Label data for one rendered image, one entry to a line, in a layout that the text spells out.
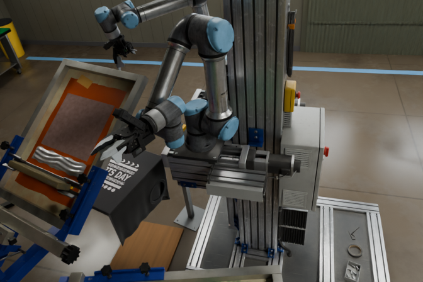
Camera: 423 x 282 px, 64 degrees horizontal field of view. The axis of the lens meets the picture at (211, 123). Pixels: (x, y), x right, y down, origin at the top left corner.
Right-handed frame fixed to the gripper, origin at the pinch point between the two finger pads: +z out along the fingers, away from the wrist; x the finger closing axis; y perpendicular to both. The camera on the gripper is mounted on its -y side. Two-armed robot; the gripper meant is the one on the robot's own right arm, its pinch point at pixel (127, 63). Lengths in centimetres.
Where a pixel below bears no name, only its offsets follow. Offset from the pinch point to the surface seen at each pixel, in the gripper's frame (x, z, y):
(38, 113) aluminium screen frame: -48, -3, -25
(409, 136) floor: 142, 199, 161
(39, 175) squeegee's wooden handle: -77, -3, 5
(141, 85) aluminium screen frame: -19.9, -9.4, 29.2
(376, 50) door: 312, 245, 102
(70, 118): -43.6, -0.6, -6.2
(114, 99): -28.3, -4.7, 15.1
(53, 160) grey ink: -66, 5, -3
